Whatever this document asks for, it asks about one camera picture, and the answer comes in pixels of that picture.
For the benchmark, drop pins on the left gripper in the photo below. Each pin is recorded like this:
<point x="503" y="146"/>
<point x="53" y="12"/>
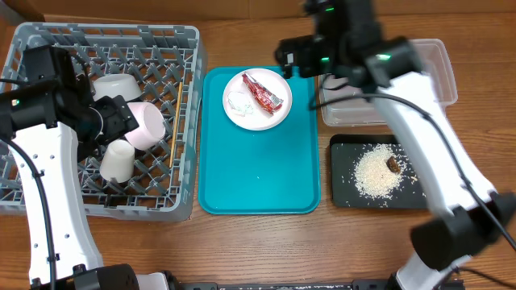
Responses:
<point x="122" y="119"/>

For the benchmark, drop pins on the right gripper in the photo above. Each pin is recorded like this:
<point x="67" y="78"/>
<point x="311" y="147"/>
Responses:
<point x="288" y="56"/>

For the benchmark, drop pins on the grey-green bowl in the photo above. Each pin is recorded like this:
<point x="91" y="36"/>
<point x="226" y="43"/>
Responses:
<point x="113" y="85"/>

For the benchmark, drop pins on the pink bowl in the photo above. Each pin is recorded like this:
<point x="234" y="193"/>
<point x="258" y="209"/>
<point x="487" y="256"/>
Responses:
<point x="151" y="129"/>

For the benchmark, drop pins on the white paper cup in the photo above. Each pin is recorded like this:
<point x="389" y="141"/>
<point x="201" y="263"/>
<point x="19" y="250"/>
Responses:
<point x="118" y="161"/>

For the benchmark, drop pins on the red snack wrapper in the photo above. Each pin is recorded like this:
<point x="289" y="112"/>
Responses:
<point x="268" y="101"/>

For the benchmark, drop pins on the white round plate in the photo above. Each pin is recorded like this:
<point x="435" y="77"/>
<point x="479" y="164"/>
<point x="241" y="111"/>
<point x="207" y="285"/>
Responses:
<point x="260" y="120"/>

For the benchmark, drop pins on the wooden chopstick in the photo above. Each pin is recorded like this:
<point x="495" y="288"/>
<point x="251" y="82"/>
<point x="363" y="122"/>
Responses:
<point x="176" y="123"/>

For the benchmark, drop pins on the white tissue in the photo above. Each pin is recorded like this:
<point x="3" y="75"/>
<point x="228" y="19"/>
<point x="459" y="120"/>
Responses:
<point x="240" y="103"/>

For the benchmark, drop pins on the white rice pile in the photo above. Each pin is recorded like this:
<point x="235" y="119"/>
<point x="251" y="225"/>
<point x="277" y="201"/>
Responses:
<point x="375" y="173"/>

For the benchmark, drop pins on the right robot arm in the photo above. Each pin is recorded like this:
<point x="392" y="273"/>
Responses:
<point x="468" y="212"/>

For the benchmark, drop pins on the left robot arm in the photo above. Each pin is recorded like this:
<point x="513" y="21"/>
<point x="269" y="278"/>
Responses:
<point x="50" y="122"/>

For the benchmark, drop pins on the grey plastic dishwasher rack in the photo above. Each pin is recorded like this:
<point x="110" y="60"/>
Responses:
<point x="159" y="57"/>

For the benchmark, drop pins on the black waste tray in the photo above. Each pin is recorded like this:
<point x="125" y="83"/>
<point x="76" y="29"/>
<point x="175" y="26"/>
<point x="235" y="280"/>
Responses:
<point x="346" y="193"/>

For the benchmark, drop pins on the clear plastic bin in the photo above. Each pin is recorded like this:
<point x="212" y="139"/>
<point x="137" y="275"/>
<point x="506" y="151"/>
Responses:
<point x="361" y="113"/>

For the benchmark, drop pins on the teal plastic serving tray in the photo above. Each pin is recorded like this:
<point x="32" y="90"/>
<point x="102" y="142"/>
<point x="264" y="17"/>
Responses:
<point x="258" y="171"/>

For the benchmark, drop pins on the cardboard backdrop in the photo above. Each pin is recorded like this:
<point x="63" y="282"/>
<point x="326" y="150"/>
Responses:
<point x="14" y="12"/>

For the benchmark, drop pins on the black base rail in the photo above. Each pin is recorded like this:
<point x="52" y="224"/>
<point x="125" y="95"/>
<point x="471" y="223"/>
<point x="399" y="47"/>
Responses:
<point x="174" y="283"/>

